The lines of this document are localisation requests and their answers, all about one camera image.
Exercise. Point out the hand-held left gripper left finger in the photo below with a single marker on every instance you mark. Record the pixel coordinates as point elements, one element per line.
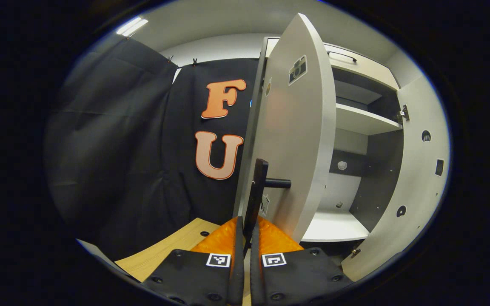
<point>237,276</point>

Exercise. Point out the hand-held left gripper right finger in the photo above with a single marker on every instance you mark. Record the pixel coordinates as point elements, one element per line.
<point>257,276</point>

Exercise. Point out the beige cabinet door camera sticker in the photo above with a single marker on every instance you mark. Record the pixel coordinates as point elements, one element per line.
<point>296,127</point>

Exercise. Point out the beige double-door shoe cabinet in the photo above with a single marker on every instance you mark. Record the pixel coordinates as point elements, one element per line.
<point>355,121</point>

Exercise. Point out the beige cabinet door headphone sticker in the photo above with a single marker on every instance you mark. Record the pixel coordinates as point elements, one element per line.
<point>415,170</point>

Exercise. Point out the beige cabinet drawer front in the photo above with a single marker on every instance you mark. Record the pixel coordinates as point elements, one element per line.
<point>372,68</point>

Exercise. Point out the black backdrop cloth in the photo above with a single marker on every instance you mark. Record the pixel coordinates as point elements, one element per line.
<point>113,148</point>

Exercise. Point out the narrow ceiling light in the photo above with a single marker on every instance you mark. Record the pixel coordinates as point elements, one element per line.
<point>131,26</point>

